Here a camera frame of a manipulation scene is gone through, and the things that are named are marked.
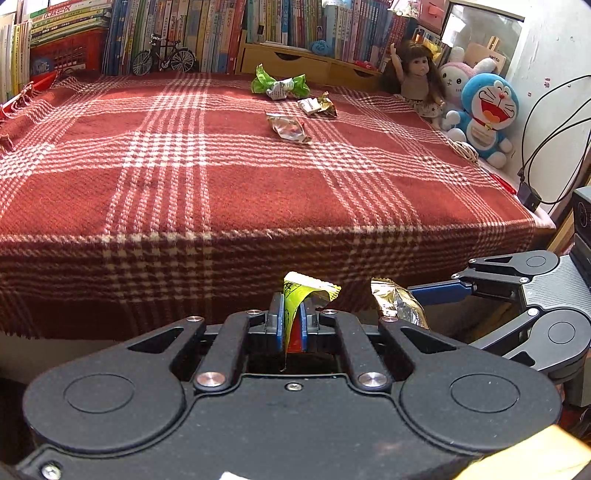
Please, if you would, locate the gold foil wrapper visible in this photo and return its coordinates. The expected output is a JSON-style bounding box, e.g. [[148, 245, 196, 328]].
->
[[370, 277, 430, 330]]

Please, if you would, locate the row of mixed upright books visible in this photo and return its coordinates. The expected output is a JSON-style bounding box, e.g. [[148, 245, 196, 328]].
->
[[157, 0, 246, 73]]

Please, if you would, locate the black power adapter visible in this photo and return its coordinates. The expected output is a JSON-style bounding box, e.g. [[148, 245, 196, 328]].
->
[[517, 182, 542, 212]]

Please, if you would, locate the crumpled silver wrapper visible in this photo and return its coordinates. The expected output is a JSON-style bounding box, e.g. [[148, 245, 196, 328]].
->
[[267, 114, 311, 144]]

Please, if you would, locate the red marker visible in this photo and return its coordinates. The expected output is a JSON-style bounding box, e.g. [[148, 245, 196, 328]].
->
[[489, 173, 518, 195]]

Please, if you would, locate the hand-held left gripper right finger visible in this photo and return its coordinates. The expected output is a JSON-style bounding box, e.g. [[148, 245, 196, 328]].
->
[[298, 295, 467, 392]]

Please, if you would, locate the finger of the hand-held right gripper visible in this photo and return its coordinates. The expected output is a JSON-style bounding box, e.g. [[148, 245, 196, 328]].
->
[[471, 307, 548, 370], [409, 250, 561, 306]]

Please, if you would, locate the red plaid blanket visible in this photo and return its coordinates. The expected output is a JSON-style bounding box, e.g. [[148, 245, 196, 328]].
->
[[0, 71, 557, 340]]

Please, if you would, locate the black cable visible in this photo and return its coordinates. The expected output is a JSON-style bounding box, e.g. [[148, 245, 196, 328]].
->
[[517, 74, 591, 205]]

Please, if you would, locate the row of thin blue books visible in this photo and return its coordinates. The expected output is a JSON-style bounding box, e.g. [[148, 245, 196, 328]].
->
[[104, 0, 158, 75]]

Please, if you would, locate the white bunny plush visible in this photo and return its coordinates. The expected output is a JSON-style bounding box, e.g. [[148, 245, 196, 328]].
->
[[436, 46, 504, 131]]

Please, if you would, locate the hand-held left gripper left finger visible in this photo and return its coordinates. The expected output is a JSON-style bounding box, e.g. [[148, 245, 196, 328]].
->
[[117, 293, 284, 392]]

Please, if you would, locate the yellow snack bag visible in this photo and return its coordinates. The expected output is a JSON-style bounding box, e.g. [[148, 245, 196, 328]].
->
[[283, 271, 342, 354]]

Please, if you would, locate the green wrapper with white label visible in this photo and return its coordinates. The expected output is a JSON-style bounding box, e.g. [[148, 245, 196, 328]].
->
[[250, 64, 309, 100]]

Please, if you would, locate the long row of blue-spined books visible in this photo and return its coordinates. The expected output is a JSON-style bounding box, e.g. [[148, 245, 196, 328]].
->
[[245, 0, 419, 63]]

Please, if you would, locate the long-haired doll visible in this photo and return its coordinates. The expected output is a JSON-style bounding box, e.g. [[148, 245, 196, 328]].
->
[[381, 39, 447, 124]]

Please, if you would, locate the black bicycle model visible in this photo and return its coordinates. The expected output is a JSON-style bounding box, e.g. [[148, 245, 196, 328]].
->
[[131, 37, 196, 76]]

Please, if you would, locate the blue cat plush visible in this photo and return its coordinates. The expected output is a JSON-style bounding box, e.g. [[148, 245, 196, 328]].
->
[[445, 73, 520, 169]]

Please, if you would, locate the red tray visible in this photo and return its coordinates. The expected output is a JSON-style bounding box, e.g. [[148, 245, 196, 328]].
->
[[0, 69, 61, 120]]

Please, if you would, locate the stack of flat workbooks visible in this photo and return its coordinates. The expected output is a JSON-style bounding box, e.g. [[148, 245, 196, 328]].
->
[[28, 0, 112, 46]]

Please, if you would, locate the row of pale upright books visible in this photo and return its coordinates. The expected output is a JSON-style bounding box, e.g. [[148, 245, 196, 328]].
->
[[0, 14, 32, 102]]

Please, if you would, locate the glass display box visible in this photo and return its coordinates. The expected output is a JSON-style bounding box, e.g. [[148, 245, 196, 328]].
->
[[441, 0, 527, 79]]

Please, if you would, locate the red plastic crate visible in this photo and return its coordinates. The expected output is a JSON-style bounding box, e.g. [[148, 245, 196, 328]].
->
[[30, 28, 109, 77]]

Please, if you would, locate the wooden drawer organizer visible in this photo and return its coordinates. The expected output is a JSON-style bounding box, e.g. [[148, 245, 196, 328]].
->
[[235, 42, 393, 93]]

